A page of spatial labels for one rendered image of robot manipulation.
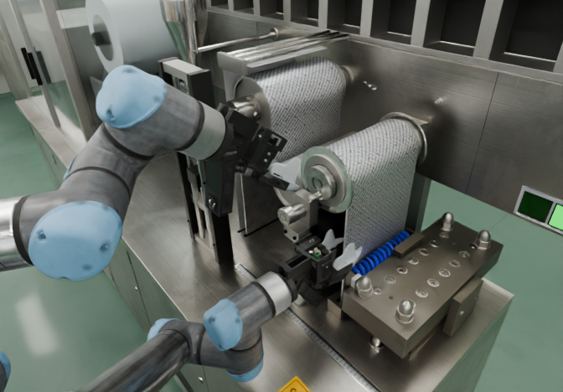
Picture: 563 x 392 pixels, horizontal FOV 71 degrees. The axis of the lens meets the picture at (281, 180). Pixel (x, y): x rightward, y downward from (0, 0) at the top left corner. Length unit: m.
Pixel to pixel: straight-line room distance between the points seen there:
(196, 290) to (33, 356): 1.40
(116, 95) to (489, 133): 0.75
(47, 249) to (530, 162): 0.86
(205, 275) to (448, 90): 0.77
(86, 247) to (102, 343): 1.86
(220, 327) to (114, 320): 1.67
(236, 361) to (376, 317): 0.29
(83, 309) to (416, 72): 2.06
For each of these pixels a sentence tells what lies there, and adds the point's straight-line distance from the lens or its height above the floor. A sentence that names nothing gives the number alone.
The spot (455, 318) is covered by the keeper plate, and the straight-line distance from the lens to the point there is 0.98.
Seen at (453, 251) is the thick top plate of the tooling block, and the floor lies 1.03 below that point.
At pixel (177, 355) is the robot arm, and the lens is 0.76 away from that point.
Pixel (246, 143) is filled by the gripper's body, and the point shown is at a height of 1.41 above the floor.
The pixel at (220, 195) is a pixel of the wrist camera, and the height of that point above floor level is 1.35.
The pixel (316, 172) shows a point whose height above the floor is 1.28.
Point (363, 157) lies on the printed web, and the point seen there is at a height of 1.30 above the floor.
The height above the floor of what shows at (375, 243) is 1.05.
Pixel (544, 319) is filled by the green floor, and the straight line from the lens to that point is 2.49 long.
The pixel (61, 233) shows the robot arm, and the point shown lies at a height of 1.46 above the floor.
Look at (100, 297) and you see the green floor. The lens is 2.49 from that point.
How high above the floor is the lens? 1.69
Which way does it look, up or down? 32 degrees down
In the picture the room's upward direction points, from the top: 2 degrees counter-clockwise
